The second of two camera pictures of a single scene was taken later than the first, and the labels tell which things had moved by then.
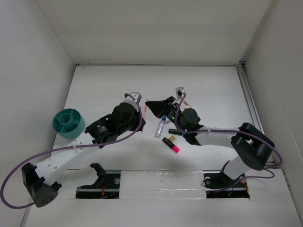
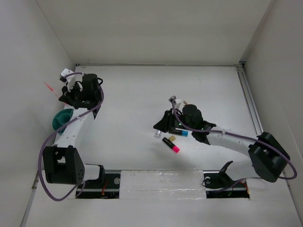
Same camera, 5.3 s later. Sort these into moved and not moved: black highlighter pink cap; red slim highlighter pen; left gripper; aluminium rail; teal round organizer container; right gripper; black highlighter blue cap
Moved: red slim highlighter pen; left gripper; right gripper
Not moved: black highlighter pink cap; teal round organizer container; aluminium rail; black highlighter blue cap
